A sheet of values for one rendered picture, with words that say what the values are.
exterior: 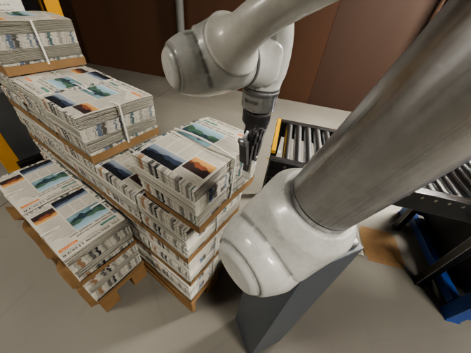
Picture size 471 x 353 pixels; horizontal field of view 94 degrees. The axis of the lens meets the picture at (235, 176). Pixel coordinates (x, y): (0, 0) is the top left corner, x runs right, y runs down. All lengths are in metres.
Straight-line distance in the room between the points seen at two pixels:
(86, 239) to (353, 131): 1.12
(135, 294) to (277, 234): 1.42
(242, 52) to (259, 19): 0.05
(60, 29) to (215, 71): 1.33
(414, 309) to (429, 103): 1.92
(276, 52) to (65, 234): 1.12
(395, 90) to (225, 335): 1.46
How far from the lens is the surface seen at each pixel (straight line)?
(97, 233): 1.20
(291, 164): 1.23
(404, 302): 2.06
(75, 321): 1.73
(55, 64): 1.65
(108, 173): 1.11
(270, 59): 0.49
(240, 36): 0.36
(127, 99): 1.19
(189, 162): 0.72
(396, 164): 0.23
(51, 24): 1.64
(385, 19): 4.32
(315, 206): 0.28
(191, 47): 0.39
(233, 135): 0.86
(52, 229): 1.31
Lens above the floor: 1.50
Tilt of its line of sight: 41 degrees down
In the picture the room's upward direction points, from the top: 7 degrees clockwise
